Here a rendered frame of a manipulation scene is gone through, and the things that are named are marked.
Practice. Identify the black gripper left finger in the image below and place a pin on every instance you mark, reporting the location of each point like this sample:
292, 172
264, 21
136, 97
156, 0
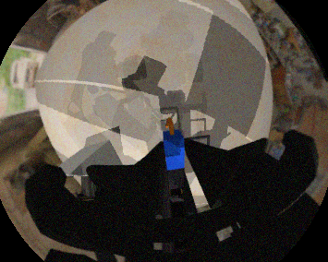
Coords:
146, 177

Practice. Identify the black post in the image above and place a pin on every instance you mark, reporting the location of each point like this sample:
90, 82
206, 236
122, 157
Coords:
191, 205

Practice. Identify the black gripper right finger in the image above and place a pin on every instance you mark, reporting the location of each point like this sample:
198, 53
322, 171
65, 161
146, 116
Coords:
215, 168

